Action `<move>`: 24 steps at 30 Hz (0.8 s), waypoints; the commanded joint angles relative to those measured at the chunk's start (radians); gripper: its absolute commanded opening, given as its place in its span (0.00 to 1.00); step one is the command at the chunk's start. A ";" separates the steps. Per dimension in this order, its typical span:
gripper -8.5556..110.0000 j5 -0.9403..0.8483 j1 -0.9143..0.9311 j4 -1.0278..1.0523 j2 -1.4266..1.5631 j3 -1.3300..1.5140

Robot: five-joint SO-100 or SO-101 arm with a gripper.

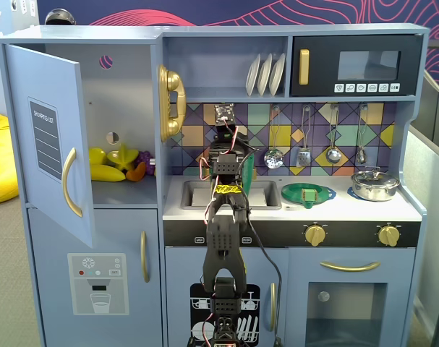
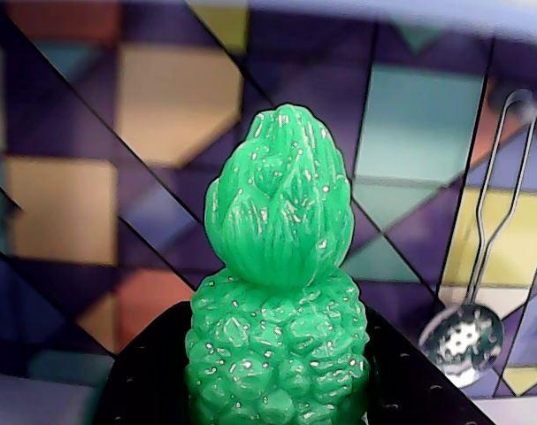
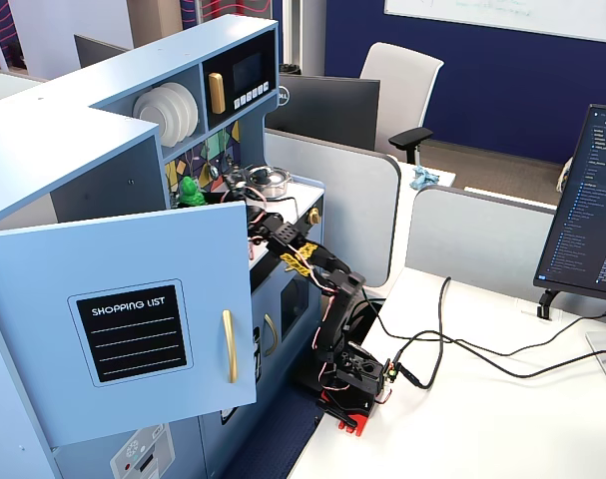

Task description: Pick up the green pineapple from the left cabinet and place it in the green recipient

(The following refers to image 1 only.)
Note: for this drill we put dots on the gold toy telephone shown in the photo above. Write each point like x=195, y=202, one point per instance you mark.
x=166, y=108

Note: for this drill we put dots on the grey toy plate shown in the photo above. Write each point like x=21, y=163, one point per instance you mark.
x=251, y=76
x=277, y=72
x=264, y=74

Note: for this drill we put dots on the metal spoon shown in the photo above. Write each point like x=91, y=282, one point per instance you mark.
x=361, y=156

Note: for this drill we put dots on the yellow toy lemon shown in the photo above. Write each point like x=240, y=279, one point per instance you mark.
x=97, y=156

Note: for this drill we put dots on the yellow toy starfruit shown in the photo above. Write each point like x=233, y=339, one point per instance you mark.
x=122, y=157

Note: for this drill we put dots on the yellow toy banana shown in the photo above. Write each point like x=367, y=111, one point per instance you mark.
x=107, y=173

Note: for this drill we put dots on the metal slotted spatula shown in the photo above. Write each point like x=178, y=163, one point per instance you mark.
x=303, y=158

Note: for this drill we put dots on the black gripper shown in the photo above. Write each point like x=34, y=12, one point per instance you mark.
x=249, y=164

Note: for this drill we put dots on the blue shopping list cabinet door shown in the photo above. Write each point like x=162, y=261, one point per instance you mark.
x=42, y=83

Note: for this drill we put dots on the small green block toy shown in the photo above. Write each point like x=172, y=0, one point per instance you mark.
x=308, y=194

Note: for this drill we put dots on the blue dishwasher door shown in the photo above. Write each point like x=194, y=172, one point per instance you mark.
x=183, y=267

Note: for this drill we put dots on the blue toy kitchen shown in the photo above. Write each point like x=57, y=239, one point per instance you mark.
x=241, y=43

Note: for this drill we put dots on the gold stove knob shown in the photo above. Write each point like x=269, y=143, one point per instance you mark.
x=388, y=235
x=315, y=235

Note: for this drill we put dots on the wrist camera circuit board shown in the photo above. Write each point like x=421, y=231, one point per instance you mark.
x=224, y=112

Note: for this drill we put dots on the steel pot with lid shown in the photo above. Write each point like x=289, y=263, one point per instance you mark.
x=374, y=186

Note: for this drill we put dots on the grey toy sink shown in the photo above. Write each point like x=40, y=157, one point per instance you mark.
x=194, y=195

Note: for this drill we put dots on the metal ladle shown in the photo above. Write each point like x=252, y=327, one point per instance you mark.
x=333, y=155

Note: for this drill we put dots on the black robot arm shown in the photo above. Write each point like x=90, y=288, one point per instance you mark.
x=222, y=238

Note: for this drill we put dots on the blue freezer door with dispenser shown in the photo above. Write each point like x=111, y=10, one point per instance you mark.
x=60, y=231

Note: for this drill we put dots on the purple toy grapes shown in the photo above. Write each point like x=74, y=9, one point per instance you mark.
x=146, y=158

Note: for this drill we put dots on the metal slotted skimmer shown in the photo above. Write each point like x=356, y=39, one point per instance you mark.
x=274, y=158

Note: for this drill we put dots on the orange toy fruit slice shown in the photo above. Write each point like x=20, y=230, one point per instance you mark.
x=136, y=173

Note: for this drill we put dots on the yellow beanbag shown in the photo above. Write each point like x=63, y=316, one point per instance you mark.
x=0, y=162

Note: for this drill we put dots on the blue oven door with window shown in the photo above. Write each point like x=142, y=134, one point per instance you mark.
x=396, y=289

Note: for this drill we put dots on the green plate recipient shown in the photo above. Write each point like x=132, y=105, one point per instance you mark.
x=291, y=193

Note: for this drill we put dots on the black toy microwave door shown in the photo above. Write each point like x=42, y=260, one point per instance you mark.
x=324, y=58

